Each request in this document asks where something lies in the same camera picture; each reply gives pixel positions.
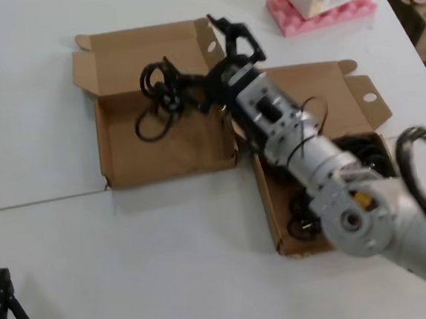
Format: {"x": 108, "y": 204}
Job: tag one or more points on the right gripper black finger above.
{"x": 229, "y": 31}
{"x": 191, "y": 84}

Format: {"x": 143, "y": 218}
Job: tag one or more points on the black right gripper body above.
{"x": 228, "y": 79}

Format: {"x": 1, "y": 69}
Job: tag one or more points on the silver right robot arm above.
{"x": 310, "y": 158}

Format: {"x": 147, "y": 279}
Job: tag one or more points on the empty open cardboard box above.
{"x": 122, "y": 55}

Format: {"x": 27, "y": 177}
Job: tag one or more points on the pink foam pad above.
{"x": 320, "y": 21}

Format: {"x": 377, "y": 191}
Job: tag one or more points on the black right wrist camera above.
{"x": 268, "y": 108}

